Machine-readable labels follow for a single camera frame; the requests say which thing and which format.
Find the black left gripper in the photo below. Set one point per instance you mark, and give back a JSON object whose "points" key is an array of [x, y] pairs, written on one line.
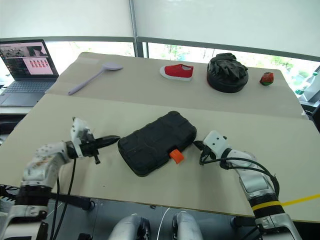
{"points": [[90, 147]]}

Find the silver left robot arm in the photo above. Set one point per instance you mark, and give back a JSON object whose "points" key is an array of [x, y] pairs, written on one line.
{"points": [[42, 160]]}

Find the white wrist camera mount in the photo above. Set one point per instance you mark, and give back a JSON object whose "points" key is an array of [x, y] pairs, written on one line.
{"points": [[217, 142], [79, 128]]}

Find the lavender plastic spoon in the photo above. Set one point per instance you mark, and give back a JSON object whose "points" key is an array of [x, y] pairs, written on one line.
{"points": [[112, 66]]}

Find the grey window frame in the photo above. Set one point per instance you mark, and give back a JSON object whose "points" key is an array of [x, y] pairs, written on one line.
{"points": [[136, 25]]}

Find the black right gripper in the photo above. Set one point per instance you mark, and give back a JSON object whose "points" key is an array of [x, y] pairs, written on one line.
{"points": [[207, 152]]}

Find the orange case latch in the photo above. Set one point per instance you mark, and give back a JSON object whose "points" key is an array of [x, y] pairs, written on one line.
{"points": [[176, 156]]}

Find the white roller blind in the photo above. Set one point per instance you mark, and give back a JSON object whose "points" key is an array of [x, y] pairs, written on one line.
{"points": [[225, 22], [65, 17]]}

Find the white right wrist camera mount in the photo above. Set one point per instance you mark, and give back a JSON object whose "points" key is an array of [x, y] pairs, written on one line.
{"points": [[217, 142]]}

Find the beige table cover sheet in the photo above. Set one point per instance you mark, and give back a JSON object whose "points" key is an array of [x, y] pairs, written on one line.
{"points": [[100, 180], [150, 92]]}

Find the silver right robot knee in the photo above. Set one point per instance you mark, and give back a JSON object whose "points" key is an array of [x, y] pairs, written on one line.
{"points": [[186, 225]]}

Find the black round pouch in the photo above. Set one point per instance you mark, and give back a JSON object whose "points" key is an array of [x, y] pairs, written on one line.
{"points": [[225, 85]]}

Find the grey open laptop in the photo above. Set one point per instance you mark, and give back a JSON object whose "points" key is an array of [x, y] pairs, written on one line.
{"points": [[25, 87]]}

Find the black crumpled gloves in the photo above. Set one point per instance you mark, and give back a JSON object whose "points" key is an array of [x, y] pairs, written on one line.
{"points": [[228, 65]]}

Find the silver left robot knee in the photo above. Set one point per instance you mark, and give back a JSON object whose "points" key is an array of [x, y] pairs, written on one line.
{"points": [[130, 227]]}

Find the black plastic tool case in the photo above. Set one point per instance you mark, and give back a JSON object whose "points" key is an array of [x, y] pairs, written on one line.
{"points": [[155, 142]]}

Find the white side desk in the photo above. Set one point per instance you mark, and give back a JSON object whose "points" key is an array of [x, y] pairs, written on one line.
{"points": [[15, 110]]}

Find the silver robot knee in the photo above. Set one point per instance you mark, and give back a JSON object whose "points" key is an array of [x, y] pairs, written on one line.
{"points": [[186, 225], [130, 227]]}

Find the red green strawberry toy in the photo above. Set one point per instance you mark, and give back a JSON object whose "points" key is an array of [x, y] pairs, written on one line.
{"points": [[267, 78]]}

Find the red white sneaker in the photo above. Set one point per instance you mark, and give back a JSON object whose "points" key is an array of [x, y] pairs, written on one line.
{"points": [[176, 71]]}

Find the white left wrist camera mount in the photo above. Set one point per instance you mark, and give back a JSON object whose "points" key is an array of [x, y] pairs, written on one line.
{"points": [[79, 128]]}

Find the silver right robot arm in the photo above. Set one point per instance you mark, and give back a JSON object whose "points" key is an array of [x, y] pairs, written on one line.
{"points": [[257, 182]]}

